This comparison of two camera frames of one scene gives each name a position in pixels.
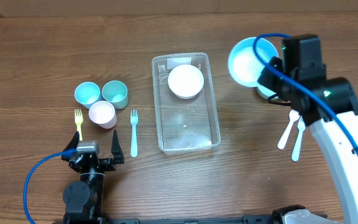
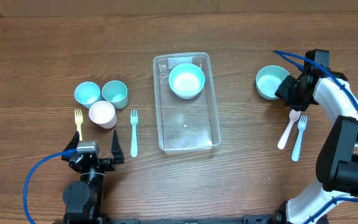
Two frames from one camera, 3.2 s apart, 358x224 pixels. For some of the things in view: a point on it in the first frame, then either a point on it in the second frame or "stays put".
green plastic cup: [115, 92] stays put
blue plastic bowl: [243, 63] to [187, 81]
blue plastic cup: [87, 93] stays put
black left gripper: [117, 152] stays put
